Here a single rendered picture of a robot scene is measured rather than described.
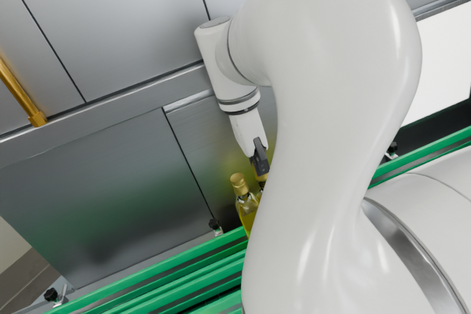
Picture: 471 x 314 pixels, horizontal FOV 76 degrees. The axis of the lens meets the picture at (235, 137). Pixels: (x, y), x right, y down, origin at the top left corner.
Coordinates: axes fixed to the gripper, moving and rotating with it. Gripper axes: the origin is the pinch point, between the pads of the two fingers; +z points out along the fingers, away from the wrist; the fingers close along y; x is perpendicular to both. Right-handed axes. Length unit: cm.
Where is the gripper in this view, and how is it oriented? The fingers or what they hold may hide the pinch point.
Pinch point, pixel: (258, 161)
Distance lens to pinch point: 68.5
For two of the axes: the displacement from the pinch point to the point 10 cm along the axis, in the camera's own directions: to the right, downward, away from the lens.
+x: 9.2, -3.8, 1.0
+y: 2.8, 4.6, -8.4
